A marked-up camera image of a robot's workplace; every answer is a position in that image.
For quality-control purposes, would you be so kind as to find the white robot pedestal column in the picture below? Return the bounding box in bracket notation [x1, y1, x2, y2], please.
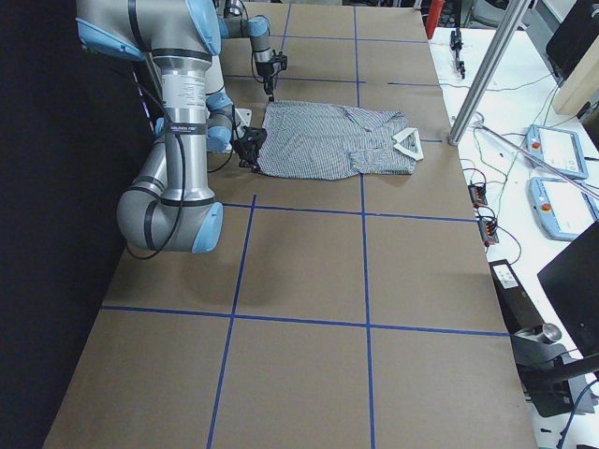
[205, 54, 239, 153]

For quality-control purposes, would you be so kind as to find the blue teach pendant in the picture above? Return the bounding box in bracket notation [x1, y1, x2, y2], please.
[528, 178, 598, 241]
[525, 124, 589, 180]

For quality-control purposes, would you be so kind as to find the red cylinder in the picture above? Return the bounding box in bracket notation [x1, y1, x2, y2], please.
[425, 0, 445, 39]

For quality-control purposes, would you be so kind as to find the blue white striped polo shirt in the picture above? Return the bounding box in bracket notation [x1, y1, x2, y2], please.
[257, 100, 424, 181]

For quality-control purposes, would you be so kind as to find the black box with label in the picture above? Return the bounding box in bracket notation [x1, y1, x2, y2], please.
[489, 259, 544, 334]

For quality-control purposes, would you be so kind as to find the black tool on white table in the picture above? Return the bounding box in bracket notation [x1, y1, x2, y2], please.
[450, 27, 466, 80]

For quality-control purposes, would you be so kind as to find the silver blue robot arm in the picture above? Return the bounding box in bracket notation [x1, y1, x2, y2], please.
[219, 0, 287, 102]
[76, 1, 285, 256]

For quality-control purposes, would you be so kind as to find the near blue teach pendant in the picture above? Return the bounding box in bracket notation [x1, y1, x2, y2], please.
[528, 178, 598, 241]

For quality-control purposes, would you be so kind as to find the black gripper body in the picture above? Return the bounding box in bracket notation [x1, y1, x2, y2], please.
[234, 126, 268, 157]
[254, 53, 281, 80]

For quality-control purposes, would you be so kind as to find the black camera stand clamp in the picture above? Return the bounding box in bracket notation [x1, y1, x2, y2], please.
[510, 332, 598, 418]

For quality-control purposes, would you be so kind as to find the black monitor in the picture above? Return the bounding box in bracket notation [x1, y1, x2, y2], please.
[537, 223, 598, 355]

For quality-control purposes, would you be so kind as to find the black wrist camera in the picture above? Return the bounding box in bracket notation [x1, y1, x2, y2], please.
[272, 51, 287, 73]

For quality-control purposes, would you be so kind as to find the orange black electronics module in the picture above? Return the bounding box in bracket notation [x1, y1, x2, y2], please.
[468, 183, 488, 209]

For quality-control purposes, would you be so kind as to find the far blue teach pendant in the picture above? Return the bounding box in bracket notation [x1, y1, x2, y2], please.
[525, 124, 589, 180]

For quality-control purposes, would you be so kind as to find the aluminium frame post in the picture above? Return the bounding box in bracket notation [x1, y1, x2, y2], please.
[448, 0, 530, 146]

